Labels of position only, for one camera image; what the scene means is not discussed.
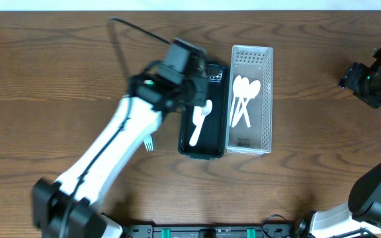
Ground mint green plastic fork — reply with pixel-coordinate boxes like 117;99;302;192
144;135;153;152

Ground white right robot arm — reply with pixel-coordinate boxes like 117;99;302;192
293;48;381;238

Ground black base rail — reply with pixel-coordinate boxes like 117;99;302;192
121;223;307;238

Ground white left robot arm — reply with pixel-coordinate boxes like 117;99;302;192
32;38;208;237

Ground white plastic spoon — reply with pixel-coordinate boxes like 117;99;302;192
236;77;251;128
189;99;213;147
232;80;261;127

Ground dark green plastic basket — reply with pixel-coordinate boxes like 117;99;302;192
178;61;230;160

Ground white plastic fork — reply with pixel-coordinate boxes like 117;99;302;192
192;106;202;126

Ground clear perforated plastic basket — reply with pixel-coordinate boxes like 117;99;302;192
226;45;274;155

